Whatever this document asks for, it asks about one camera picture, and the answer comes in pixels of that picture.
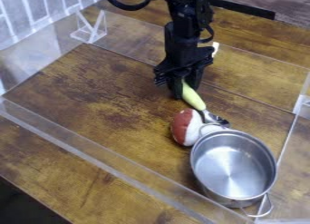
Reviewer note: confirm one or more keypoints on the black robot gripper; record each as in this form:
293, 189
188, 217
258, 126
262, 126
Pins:
187, 31

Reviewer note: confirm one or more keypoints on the green handled metal spoon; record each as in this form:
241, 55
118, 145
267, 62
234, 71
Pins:
191, 97

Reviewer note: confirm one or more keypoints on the black strip on table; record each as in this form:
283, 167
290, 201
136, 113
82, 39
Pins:
249, 10

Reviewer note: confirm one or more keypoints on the stainless steel pot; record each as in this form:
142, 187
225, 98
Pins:
237, 171

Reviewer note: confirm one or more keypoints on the clear acrylic triangular bracket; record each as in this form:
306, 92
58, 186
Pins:
88, 33

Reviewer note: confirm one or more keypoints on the clear acrylic enclosure wall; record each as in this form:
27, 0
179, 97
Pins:
84, 127

